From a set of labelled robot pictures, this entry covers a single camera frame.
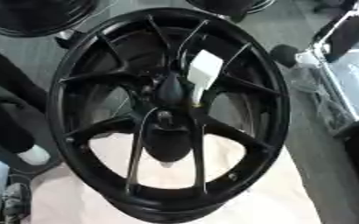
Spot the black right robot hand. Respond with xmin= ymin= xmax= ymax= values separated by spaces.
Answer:
xmin=268 ymin=0 xmax=359 ymax=69

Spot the black spoked wheel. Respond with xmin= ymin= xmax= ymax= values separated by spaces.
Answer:
xmin=45 ymin=7 xmax=292 ymax=224

